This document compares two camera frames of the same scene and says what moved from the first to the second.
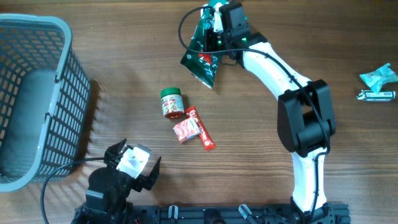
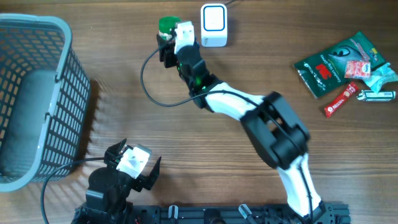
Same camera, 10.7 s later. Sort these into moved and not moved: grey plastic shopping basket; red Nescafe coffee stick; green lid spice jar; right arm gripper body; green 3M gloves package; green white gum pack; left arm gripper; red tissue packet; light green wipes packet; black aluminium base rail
Moved: green lid spice jar; red tissue packet; right arm gripper body; red Nescafe coffee stick; green 3M gloves package
Not moved: light green wipes packet; left arm gripper; black aluminium base rail; grey plastic shopping basket; green white gum pack
